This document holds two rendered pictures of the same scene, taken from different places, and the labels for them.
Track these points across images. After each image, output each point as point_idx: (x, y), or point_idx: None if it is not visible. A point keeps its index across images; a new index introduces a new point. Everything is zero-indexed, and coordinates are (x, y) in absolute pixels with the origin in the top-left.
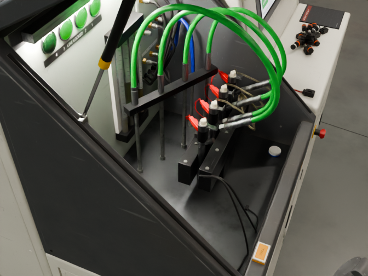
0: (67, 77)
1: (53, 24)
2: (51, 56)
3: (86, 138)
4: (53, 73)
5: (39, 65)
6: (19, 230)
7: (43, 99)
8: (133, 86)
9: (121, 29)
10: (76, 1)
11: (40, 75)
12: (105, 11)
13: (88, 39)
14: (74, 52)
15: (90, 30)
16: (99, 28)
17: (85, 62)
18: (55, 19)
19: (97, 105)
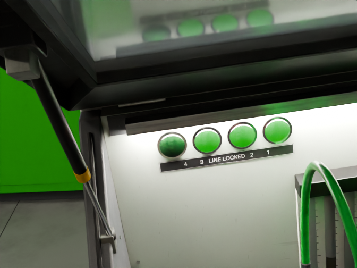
0: (203, 198)
1: (164, 125)
2: (176, 162)
3: (91, 259)
4: (176, 183)
5: (151, 165)
6: None
7: (84, 193)
8: (302, 261)
9: (58, 136)
10: (216, 111)
11: (152, 177)
12: (306, 144)
13: (258, 167)
14: (223, 173)
15: (262, 158)
16: (285, 161)
17: (244, 193)
18: (168, 120)
19: (262, 259)
